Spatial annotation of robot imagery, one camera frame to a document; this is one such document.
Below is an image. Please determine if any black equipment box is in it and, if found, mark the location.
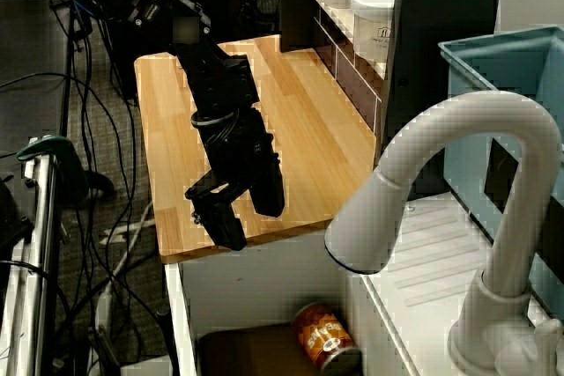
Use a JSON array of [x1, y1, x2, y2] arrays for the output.
[[0, 173, 35, 259]]

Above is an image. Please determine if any thin black cable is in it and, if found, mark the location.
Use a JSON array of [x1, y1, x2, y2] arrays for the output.
[[0, 71, 140, 271]]

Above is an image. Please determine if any aluminium frame rail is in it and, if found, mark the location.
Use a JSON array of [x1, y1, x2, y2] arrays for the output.
[[0, 146, 62, 376]]

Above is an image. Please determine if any wooden cutting board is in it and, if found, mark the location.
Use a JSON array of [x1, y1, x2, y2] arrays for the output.
[[133, 34, 380, 265]]

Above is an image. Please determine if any white wall shelf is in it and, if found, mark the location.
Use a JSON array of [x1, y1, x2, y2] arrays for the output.
[[303, 0, 390, 83]]

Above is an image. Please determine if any white toy kitchen sink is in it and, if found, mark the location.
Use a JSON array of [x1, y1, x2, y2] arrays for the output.
[[163, 193, 564, 376]]

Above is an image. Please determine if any white floor cable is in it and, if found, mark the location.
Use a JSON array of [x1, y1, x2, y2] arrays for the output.
[[97, 202, 156, 376]]

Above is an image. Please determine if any green clamp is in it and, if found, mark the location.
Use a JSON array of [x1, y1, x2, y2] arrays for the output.
[[15, 132, 89, 208]]

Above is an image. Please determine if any grey curved kitchen faucet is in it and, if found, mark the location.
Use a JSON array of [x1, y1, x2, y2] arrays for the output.
[[323, 89, 564, 376]]

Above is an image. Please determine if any orange beans can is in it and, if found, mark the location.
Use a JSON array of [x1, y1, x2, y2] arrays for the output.
[[290, 302, 363, 371]]

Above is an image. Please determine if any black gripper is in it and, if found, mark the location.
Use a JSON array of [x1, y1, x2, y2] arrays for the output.
[[184, 107, 286, 252]]

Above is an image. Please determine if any blue plastic bin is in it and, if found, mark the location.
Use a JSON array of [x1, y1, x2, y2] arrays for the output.
[[437, 26, 564, 320]]

